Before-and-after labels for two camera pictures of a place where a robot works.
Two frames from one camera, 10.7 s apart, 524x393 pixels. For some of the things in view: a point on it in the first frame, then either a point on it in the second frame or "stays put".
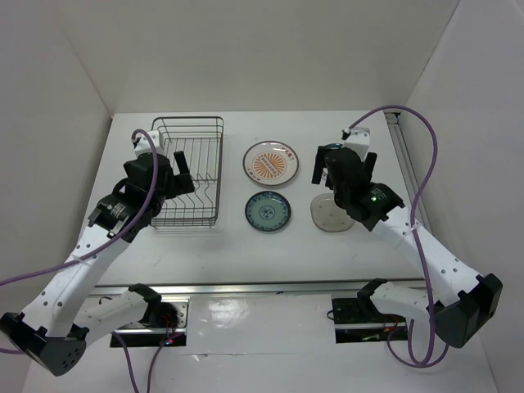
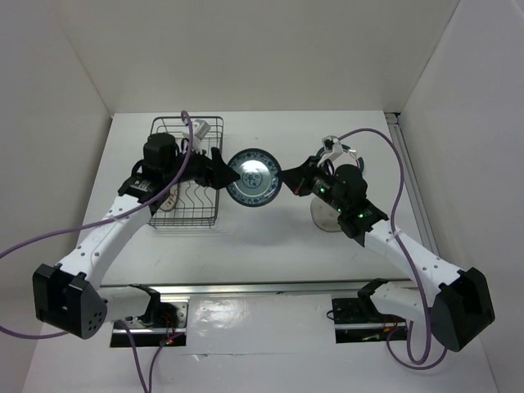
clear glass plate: x=327 y=216 stays put
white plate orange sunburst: x=270 y=163 → x=169 y=202
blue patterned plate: x=268 y=211 → x=260 y=178
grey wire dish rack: x=201 y=138 stays put
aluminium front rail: x=249 y=287 stays put
